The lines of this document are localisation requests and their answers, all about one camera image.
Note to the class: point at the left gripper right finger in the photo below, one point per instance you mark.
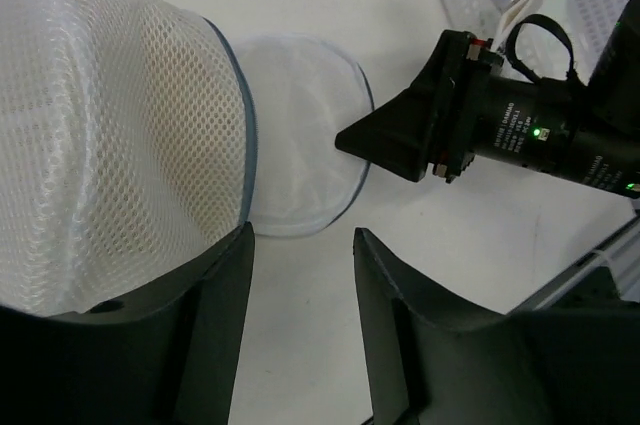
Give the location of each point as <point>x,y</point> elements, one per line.
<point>569,356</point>

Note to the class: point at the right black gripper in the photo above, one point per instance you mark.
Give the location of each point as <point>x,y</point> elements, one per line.
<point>469,102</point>

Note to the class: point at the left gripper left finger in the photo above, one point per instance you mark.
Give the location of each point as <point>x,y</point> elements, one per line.
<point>165,353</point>

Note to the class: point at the white mesh laundry bag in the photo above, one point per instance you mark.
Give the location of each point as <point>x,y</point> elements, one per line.
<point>135,136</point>

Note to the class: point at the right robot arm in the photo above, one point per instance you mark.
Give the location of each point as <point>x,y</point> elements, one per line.
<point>604,154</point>

